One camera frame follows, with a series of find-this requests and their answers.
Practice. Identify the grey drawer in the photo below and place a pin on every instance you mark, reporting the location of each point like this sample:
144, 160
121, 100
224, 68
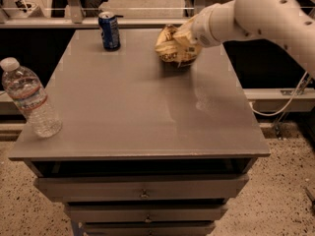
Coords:
192, 228
142, 188
145, 213

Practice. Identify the bottom grey drawer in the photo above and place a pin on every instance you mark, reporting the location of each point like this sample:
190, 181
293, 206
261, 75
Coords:
192, 228

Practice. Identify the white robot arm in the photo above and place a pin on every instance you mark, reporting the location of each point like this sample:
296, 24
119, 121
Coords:
282, 22

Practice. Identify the brown and yellow chip bag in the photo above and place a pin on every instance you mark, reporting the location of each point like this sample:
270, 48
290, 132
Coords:
165, 45

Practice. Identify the top grey drawer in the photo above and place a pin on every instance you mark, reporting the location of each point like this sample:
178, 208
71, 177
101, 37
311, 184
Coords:
142, 188

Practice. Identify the blue pepsi can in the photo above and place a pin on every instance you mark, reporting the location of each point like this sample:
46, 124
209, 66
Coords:
109, 31

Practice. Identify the grey drawer cabinet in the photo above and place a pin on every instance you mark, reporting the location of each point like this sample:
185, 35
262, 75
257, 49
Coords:
125, 113

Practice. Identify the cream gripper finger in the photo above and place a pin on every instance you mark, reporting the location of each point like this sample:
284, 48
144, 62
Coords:
187, 47

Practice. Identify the clear plastic water bottle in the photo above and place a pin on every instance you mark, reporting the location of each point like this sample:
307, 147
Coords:
29, 95

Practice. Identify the middle grey drawer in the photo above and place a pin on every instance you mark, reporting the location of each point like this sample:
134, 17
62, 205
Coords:
145, 213

